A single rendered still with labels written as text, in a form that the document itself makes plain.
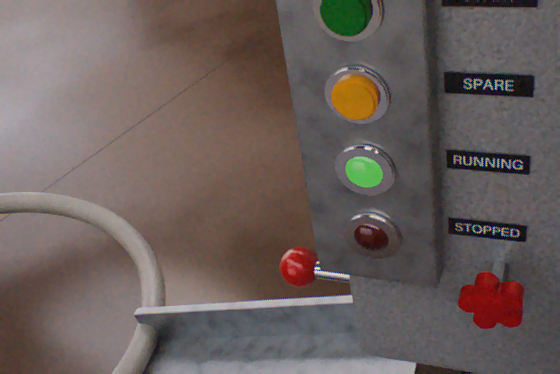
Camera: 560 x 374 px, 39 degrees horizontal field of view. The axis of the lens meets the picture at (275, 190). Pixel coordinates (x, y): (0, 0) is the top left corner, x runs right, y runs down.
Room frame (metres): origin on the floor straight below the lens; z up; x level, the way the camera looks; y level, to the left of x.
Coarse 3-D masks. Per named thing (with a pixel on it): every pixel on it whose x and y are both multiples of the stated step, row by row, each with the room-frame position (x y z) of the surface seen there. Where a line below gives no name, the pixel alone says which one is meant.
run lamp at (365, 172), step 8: (352, 160) 0.37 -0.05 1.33; (360, 160) 0.37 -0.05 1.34; (368, 160) 0.37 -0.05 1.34; (352, 168) 0.37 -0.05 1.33; (360, 168) 0.37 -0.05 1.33; (368, 168) 0.36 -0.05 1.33; (376, 168) 0.36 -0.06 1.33; (352, 176) 0.37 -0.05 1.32; (360, 176) 0.37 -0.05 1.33; (368, 176) 0.36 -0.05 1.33; (376, 176) 0.36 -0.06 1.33; (360, 184) 0.37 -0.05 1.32; (368, 184) 0.36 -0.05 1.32; (376, 184) 0.36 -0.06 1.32
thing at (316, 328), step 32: (160, 320) 0.68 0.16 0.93; (192, 320) 0.66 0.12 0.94; (224, 320) 0.64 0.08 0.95; (256, 320) 0.62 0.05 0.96; (288, 320) 0.60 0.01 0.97; (320, 320) 0.58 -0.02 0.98; (352, 320) 0.57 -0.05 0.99; (160, 352) 0.66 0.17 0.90; (192, 352) 0.63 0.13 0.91; (224, 352) 0.61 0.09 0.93; (256, 352) 0.59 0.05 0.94; (288, 352) 0.58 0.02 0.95; (320, 352) 0.56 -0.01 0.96; (352, 352) 0.54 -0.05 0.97
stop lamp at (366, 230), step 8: (368, 224) 0.37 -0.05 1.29; (360, 232) 0.37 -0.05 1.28; (368, 232) 0.37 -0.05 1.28; (376, 232) 0.36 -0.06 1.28; (384, 232) 0.36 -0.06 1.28; (360, 240) 0.37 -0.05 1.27; (368, 240) 0.36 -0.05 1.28; (376, 240) 0.36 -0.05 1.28; (384, 240) 0.36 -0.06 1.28; (368, 248) 0.37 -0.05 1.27; (376, 248) 0.36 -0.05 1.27
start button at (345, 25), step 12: (324, 0) 0.37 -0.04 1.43; (336, 0) 0.37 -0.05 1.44; (348, 0) 0.36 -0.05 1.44; (360, 0) 0.36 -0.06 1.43; (324, 12) 0.37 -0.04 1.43; (336, 12) 0.37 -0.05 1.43; (348, 12) 0.36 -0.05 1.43; (360, 12) 0.36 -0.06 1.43; (336, 24) 0.37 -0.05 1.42; (348, 24) 0.36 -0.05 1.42; (360, 24) 0.36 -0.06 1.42; (348, 36) 0.37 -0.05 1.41
